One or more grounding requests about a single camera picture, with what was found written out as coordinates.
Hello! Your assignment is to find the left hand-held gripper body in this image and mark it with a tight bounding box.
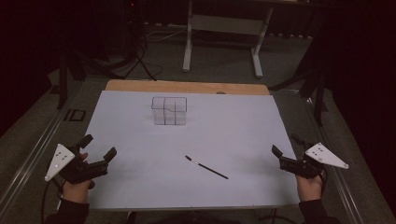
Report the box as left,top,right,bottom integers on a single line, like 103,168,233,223
44,143,109,185

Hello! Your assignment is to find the person's right hand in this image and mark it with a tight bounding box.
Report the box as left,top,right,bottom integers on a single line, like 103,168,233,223
295,172,327,203

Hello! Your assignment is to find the metal floor rail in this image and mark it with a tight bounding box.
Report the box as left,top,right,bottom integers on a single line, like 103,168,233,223
0,88,82,217
304,92,364,224

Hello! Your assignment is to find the black floor plate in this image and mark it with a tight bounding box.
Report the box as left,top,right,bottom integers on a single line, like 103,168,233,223
64,108,87,123

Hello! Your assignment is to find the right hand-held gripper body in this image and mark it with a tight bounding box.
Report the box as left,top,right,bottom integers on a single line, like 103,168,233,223
278,142,349,180

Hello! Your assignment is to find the thin black brush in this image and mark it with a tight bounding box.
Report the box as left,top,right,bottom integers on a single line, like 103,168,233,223
184,155,230,180

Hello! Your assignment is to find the white table sheet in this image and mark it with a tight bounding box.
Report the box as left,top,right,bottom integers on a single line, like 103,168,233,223
83,90,301,211

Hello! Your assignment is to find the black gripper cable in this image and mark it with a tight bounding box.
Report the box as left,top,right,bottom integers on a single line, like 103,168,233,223
40,177,64,224

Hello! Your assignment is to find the black metal stand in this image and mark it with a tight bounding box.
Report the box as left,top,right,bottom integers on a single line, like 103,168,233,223
269,31,329,127
56,40,89,110

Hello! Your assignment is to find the person's left hand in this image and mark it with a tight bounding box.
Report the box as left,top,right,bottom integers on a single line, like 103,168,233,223
61,151,96,204

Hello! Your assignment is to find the white metal desk frame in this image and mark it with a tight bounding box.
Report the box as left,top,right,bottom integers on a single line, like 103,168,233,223
182,0,275,79

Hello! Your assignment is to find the black tripod stand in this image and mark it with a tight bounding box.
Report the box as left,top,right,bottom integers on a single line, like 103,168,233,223
102,0,158,82

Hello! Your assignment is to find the white floor cable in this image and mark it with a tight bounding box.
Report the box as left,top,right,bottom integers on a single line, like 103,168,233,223
145,28,189,43

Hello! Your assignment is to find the clear acrylic organizer box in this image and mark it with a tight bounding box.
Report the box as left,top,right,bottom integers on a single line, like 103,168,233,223
150,96,188,126

